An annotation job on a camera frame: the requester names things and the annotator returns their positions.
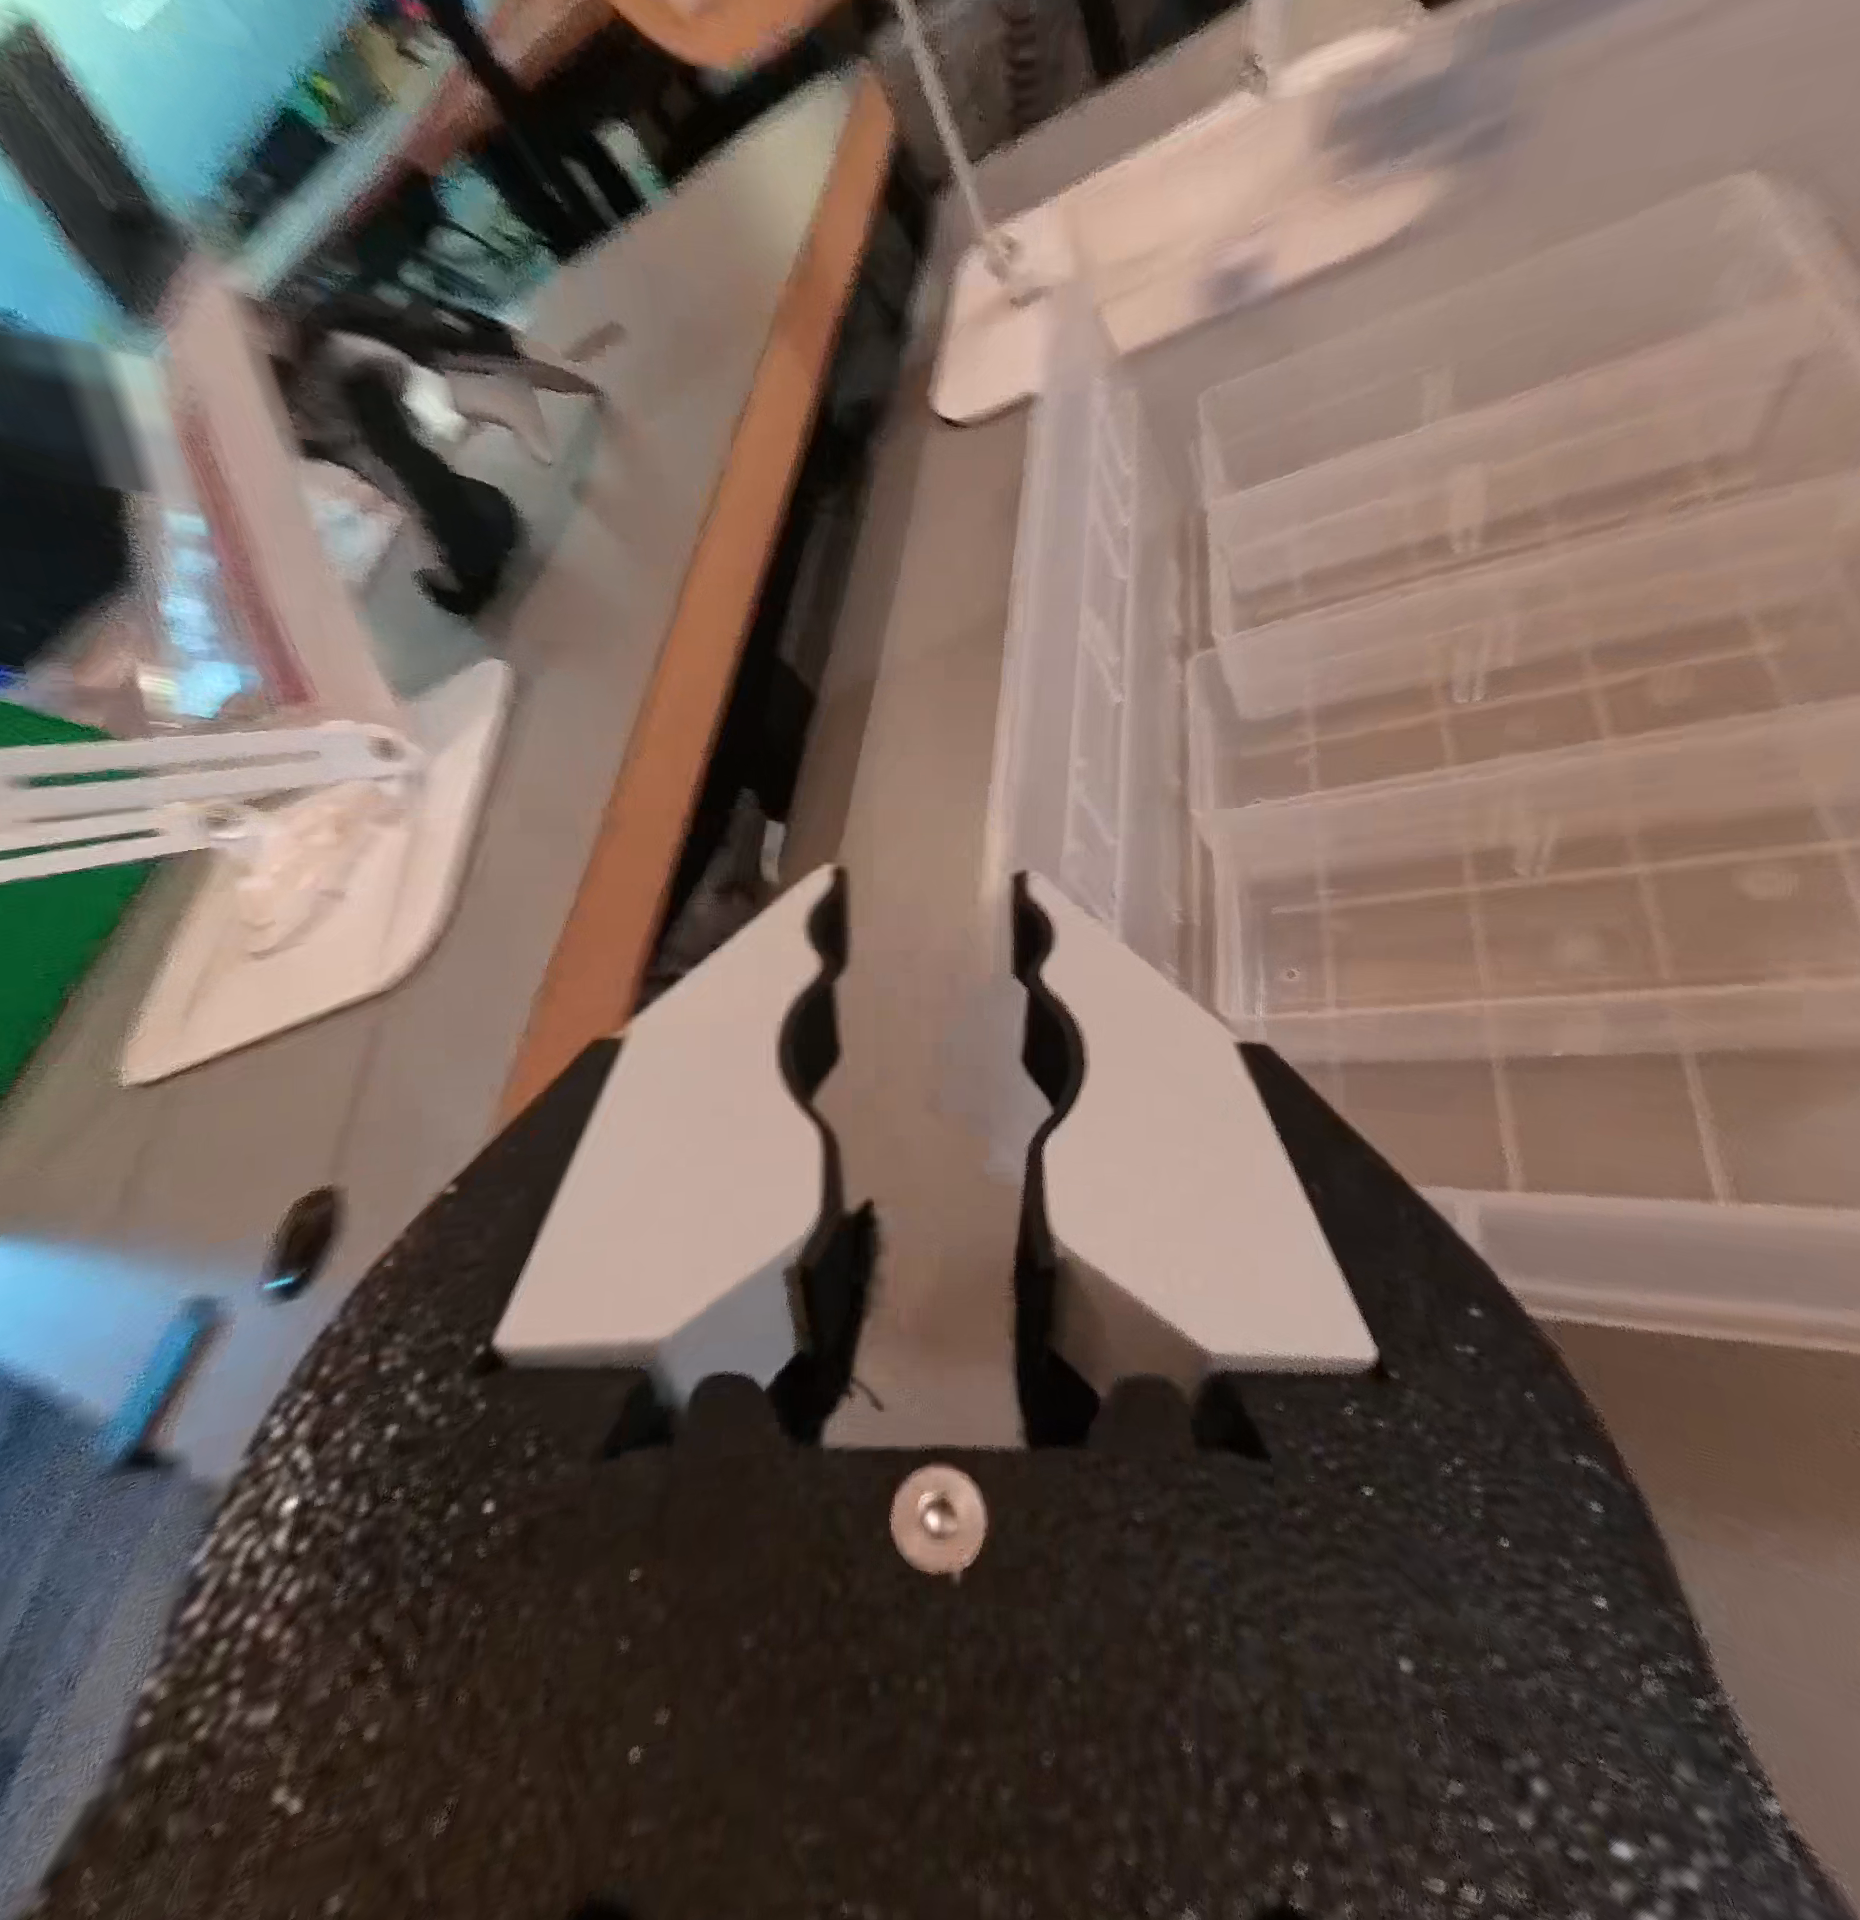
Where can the small black object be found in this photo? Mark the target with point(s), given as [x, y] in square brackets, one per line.
[303, 1237]

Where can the white stand base with arm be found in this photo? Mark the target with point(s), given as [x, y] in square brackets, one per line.
[345, 930]

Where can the blue object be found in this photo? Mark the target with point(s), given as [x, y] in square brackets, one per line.
[163, 1380]

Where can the long transparent plastic drawer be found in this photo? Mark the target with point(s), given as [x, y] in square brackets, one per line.
[1591, 676]
[1591, 496]
[1543, 329]
[1591, 913]

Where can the large clear storage bin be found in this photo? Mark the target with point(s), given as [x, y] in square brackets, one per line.
[1110, 676]

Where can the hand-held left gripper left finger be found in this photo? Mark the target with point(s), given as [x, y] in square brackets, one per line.
[675, 1186]

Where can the white stand base with pole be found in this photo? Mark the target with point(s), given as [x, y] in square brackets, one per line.
[997, 345]

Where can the white flat plate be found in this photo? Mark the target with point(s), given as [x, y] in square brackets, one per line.
[1320, 163]

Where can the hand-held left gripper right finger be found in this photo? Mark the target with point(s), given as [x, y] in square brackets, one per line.
[1200, 1199]

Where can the wood-edged grey table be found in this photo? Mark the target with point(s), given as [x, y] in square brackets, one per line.
[675, 450]

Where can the dark cloth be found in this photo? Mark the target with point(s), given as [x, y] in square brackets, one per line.
[450, 510]

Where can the green mat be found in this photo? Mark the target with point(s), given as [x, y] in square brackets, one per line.
[30, 900]

